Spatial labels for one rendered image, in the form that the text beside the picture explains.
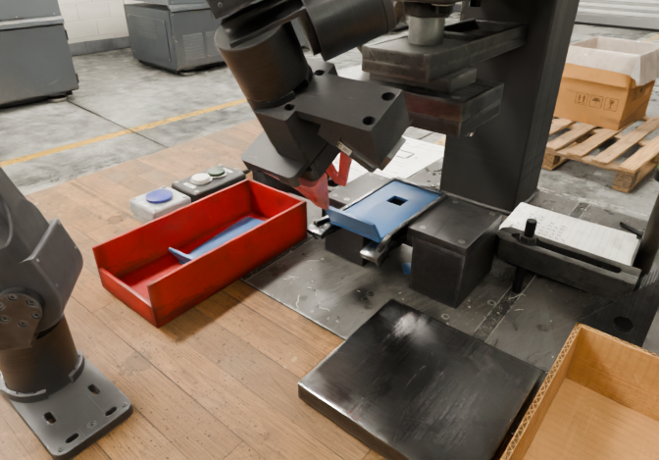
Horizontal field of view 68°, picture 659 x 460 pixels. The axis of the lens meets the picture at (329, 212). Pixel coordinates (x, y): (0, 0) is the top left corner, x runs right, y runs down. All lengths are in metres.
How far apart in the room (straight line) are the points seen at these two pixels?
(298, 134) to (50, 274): 0.23
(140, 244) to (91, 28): 6.73
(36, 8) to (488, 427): 4.83
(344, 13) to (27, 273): 0.31
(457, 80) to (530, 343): 0.29
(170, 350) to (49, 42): 4.61
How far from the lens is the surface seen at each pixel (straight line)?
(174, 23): 5.56
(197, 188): 0.81
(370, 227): 0.53
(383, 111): 0.35
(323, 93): 0.38
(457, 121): 0.51
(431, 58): 0.50
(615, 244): 0.70
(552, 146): 3.42
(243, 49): 0.36
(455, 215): 0.62
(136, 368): 0.55
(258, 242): 0.64
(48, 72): 5.08
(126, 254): 0.67
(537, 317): 0.62
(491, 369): 0.51
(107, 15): 7.42
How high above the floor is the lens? 1.28
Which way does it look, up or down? 29 degrees down
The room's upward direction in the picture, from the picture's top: straight up
